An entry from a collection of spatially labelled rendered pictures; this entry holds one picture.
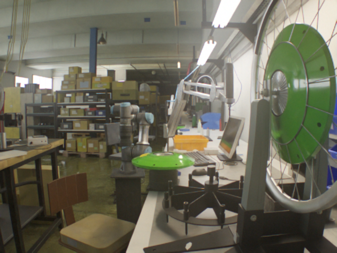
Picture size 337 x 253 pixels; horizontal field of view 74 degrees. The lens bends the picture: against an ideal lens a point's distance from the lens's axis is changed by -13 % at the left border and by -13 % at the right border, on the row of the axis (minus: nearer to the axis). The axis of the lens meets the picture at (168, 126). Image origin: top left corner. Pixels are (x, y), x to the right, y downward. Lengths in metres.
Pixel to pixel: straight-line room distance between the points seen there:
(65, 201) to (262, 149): 1.35
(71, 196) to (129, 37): 8.82
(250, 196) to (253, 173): 0.05
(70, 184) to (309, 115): 1.46
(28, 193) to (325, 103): 2.99
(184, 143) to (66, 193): 1.18
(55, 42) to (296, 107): 10.85
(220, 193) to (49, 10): 7.10
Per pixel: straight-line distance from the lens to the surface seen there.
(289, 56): 0.56
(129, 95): 6.62
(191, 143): 2.35
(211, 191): 0.92
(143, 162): 1.19
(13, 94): 8.17
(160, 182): 1.24
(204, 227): 0.91
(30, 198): 3.14
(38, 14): 7.72
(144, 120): 1.78
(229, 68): 1.21
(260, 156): 0.57
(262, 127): 0.56
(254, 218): 0.60
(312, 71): 0.50
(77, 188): 1.73
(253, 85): 0.82
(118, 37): 10.22
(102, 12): 6.92
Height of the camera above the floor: 1.33
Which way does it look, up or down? 5 degrees down
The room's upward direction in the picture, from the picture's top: straight up
